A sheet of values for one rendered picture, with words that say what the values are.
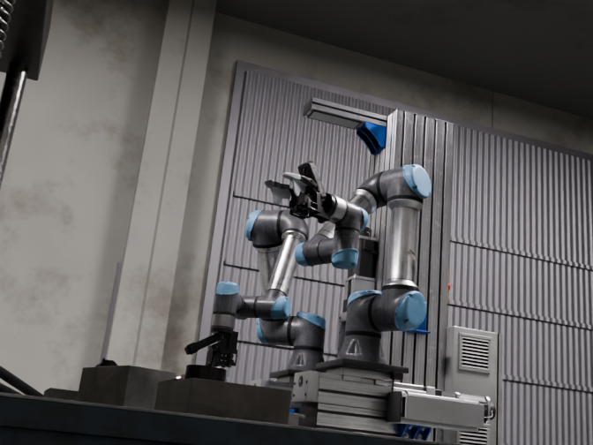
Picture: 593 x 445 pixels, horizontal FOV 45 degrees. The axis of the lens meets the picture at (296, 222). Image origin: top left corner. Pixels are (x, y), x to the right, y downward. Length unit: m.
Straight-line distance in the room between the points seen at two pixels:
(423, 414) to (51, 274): 2.68
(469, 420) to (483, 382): 0.38
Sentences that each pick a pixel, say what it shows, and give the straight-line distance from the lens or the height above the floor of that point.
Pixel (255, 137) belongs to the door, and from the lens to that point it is 4.71.
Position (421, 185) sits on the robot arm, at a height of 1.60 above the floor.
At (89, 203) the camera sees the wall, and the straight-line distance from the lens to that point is 4.42.
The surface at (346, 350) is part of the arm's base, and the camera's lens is 2.25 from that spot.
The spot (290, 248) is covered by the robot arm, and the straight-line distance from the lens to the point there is 2.52.
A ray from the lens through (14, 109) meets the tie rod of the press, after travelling 2.33.
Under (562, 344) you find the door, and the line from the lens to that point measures 5.50.
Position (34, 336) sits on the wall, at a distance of 4.26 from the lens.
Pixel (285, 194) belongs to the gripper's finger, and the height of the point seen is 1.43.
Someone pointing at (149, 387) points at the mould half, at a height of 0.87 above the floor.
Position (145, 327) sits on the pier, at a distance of 4.16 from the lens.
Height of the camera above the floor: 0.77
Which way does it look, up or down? 17 degrees up
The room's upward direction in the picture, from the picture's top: 6 degrees clockwise
